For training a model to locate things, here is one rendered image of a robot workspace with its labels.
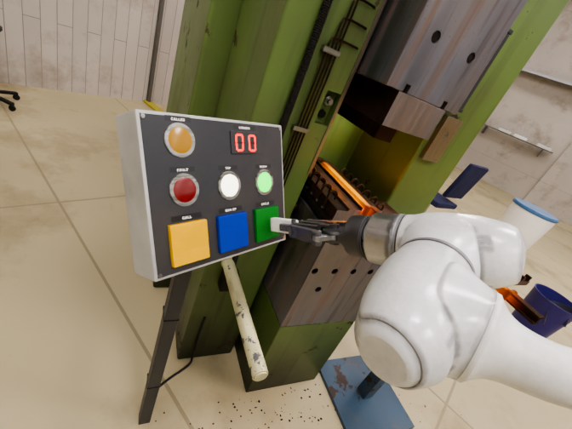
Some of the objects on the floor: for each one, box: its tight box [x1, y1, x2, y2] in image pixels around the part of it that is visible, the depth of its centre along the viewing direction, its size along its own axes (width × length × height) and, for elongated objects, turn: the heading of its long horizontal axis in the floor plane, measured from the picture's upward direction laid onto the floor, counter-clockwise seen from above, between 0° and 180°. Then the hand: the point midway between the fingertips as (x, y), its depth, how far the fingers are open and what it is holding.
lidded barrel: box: [499, 197, 559, 251], centre depth 424 cm, size 58×58×73 cm
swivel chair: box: [424, 163, 489, 213], centre depth 368 cm, size 58×56×100 cm
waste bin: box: [512, 283, 572, 339], centre depth 257 cm, size 40×36×46 cm
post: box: [139, 270, 192, 425], centre depth 90 cm, size 4×4×108 cm
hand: (283, 225), depth 66 cm, fingers closed
